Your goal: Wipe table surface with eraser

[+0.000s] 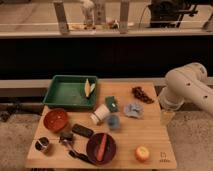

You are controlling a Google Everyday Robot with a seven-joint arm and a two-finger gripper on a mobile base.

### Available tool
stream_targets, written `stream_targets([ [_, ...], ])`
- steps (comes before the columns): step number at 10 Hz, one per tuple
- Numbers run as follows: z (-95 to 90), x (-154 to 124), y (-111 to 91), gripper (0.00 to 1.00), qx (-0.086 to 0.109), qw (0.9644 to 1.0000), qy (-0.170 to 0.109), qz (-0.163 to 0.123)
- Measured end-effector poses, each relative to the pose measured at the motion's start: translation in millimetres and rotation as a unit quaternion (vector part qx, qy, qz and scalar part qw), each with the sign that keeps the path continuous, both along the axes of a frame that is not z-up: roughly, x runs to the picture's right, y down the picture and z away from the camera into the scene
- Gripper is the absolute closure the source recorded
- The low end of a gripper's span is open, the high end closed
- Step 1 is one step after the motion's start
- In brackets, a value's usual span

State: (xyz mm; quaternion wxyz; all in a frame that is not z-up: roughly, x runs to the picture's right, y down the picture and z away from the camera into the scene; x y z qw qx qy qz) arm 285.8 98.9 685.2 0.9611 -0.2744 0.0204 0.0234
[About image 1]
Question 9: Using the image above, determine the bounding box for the orange carrot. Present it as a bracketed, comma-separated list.
[96, 134, 107, 161]

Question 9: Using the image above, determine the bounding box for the wooden table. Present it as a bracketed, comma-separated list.
[25, 82, 178, 170]

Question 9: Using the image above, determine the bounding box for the black binder clip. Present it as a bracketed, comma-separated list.
[59, 132, 74, 144]

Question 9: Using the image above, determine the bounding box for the crumpled blue cloth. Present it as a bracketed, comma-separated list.
[124, 103, 143, 119]

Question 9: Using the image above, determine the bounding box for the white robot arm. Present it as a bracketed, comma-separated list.
[158, 62, 213, 126]

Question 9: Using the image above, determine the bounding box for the black machine in background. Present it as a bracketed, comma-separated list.
[148, 0, 198, 28]

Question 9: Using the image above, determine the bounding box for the red yellow apple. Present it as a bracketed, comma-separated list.
[135, 146, 150, 162]

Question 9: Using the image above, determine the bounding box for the black eraser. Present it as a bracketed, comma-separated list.
[72, 124, 94, 138]

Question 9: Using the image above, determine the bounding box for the red bowl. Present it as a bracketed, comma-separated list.
[43, 108, 68, 133]

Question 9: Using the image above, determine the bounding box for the white cup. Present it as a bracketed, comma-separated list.
[90, 104, 110, 125]

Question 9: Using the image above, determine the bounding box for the blue small cup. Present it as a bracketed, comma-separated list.
[107, 115, 120, 130]

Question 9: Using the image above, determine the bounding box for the green plastic tray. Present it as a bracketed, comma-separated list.
[43, 75, 98, 110]

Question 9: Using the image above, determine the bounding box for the metal cup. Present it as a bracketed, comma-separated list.
[35, 137, 50, 153]

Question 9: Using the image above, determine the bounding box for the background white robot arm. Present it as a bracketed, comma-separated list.
[79, 0, 95, 27]

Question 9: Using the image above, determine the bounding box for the black handled tool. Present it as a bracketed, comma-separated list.
[69, 150, 92, 164]

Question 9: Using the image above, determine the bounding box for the dark red grapes bunch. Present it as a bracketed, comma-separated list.
[132, 87, 154, 104]

